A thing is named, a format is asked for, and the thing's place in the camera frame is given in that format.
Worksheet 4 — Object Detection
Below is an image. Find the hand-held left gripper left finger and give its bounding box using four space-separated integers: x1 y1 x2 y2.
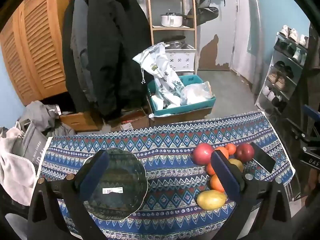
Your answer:
27 149 110 240

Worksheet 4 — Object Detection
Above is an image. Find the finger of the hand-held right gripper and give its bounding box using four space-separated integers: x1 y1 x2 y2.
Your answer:
301 104 320 122
291 126 320 147

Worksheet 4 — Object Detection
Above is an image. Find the clear plastic bag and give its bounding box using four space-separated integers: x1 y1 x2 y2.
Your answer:
180 81 215 105

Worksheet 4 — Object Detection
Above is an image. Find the white door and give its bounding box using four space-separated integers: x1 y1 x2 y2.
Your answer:
230 0 265 85

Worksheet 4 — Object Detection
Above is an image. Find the white towel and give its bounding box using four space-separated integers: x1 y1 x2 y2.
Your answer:
0 127 38 205

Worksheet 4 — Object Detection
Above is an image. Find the grey hanging bag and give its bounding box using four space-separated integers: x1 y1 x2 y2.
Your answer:
187 0 220 27

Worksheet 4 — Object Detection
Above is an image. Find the teal box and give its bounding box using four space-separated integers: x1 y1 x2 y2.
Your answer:
147 75 217 117

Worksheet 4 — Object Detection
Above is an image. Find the group of shoes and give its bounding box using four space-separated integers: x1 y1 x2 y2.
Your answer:
261 25 309 117

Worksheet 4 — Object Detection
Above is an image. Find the white cooking pot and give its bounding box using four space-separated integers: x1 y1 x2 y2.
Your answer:
160 12 184 27

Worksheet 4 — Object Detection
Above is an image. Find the grey tote bag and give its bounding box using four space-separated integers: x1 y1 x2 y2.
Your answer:
15 120 50 170

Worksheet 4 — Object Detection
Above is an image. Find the yellow mango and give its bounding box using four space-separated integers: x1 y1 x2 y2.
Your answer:
197 189 227 210

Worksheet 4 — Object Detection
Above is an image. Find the black smartphone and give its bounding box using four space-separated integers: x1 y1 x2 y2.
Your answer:
250 142 276 173

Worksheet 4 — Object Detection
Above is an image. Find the white plastic basket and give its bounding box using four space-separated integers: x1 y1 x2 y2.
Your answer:
165 45 196 72

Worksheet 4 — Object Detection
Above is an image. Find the wooden louvered wardrobe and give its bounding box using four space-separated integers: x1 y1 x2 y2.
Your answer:
0 0 78 105

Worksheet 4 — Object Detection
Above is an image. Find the wooden shelf rack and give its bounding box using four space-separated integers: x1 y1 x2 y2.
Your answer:
146 0 198 75

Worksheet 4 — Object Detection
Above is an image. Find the white printed rice bag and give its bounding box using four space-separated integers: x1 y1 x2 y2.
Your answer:
132 42 185 108

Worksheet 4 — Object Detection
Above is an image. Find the dark glass plate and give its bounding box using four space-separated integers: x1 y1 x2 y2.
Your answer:
79 148 148 221

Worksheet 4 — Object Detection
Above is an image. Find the brown cardboard box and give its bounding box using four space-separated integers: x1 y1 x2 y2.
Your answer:
149 106 214 128

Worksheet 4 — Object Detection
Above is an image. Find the red apple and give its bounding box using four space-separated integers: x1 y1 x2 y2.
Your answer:
192 143 215 166
234 144 255 162

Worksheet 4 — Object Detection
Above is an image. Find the black coat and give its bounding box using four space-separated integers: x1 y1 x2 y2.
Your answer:
62 0 153 120

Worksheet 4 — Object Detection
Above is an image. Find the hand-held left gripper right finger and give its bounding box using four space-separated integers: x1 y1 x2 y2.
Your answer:
211 150 292 240

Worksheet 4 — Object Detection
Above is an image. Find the grey clothes pile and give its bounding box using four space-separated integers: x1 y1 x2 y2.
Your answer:
17 100 75 138

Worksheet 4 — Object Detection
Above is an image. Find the flat cardboard box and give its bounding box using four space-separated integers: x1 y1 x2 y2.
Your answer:
107 107 150 130

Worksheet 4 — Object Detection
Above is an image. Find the grey jacket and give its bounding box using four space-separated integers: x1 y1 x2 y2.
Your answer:
70 0 90 80

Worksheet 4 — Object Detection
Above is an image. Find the blue patterned tablecloth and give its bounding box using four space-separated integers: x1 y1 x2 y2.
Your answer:
37 110 297 240

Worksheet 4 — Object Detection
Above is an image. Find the wooden drawer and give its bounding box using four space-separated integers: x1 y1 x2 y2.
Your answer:
60 111 103 132

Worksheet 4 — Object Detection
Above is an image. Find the steel pot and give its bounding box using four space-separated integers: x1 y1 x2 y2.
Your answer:
164 35 187 48

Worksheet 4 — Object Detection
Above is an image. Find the grey shoe rack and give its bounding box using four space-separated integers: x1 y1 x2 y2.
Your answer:
254 25 310 120

